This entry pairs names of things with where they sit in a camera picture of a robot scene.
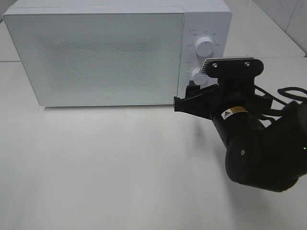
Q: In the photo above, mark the white microwave door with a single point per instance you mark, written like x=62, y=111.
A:
x=99, y=59

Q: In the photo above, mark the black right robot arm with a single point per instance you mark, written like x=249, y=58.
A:
x=265, y=148

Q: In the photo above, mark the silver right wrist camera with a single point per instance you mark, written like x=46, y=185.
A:
x=232, y=67

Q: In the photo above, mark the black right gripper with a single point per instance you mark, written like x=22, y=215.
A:
x=232, y=105

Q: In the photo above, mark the white timer knob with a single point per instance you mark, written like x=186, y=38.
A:
x=198, y=77

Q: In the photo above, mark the upper white power knob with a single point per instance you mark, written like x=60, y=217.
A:
x=204, y=45

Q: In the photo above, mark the white microwave oven body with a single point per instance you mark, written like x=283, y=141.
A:
x=214, y=22

